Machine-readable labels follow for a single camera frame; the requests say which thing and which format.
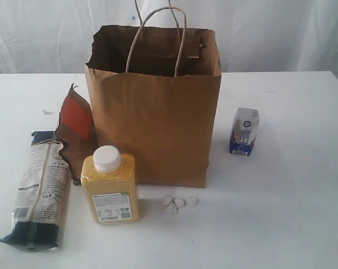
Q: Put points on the brown paper bag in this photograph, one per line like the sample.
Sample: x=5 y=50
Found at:
x=153 y=93

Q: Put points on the white wrapped candy far left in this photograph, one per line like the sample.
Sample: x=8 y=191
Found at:
x=167 y=199

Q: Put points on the white wrapped candy middle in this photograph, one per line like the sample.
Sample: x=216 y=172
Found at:
x=179 y=202

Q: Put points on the white wrapped candy right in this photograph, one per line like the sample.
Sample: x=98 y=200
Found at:
x=192 y=201

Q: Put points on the yellow millet bottle white cap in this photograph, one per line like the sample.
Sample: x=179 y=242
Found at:
x=109 y=183

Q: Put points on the small blue white milk carton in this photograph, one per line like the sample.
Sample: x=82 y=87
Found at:
x=244 y=131

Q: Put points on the brown red snack pouch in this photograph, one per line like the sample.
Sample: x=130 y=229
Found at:
x=76 y=132

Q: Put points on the noodle packet dark blue ends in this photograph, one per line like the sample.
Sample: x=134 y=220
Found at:
x=38 y=207

